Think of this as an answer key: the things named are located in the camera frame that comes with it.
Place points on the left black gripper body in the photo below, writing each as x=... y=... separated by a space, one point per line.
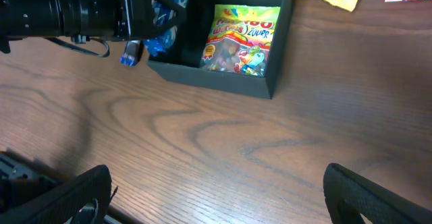
x=108 y=19

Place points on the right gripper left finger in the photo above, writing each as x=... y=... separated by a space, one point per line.
x=84 y=199

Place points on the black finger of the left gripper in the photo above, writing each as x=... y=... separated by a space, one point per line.
x=151 y=30

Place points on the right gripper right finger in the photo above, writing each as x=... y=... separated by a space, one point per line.
x=352 y=198

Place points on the long blue snack bar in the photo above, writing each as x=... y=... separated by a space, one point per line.
x=163 y=42

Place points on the Haribo gummy worms bag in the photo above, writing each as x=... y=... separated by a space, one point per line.
x=240 y=39

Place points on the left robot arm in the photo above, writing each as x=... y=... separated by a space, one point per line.
x=71 y=23

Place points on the dark blue chocolate bar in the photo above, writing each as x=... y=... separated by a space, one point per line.
x=132 y=53

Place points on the dark green open box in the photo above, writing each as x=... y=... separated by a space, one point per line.
x=181 y=63

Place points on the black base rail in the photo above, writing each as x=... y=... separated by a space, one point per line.
x=20 y=173

